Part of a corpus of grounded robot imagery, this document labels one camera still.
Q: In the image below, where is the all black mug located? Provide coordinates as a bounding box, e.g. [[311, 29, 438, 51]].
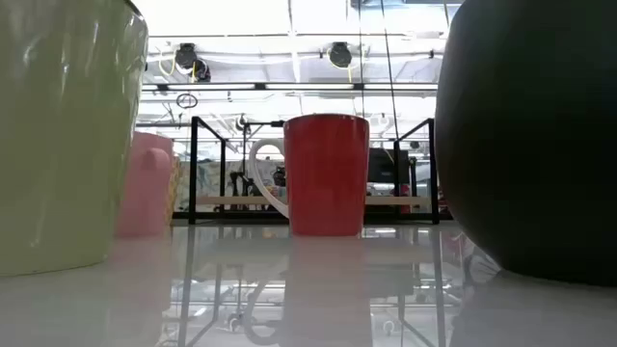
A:
[[434, 0, 617, 288]]

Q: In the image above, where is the wooden shelf black frame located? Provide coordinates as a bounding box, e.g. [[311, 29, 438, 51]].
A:
[[187, 115, 441, 226]]

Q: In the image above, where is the marbled blue white panel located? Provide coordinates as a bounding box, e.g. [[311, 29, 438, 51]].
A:
[[175, 158, 286, 213]]

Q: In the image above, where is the black ceiling cable reel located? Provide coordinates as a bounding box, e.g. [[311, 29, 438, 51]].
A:
[[191, 58, 212, 83], [174, 41, 200, 70], [328, 41, 354, 69]]

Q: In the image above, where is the black monitor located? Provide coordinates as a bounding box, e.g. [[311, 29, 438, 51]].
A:
[[368, 147, 411, 184]]

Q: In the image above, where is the ceiling light bar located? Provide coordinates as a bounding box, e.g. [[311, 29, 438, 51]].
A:
[[141, 81, 440, 93]]

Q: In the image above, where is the red mug white interior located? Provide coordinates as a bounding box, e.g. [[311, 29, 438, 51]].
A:
[[248, 113, 371, 237]]

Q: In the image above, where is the black hanging cable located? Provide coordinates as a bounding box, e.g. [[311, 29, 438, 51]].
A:
[[379, 0, 401, 142]]

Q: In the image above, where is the pink mug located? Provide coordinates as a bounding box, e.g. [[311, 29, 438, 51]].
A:
[[114, 130, 174, 238]]

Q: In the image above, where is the pale green mug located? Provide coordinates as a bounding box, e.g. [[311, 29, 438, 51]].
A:
[[0, 0, 149, 279]]

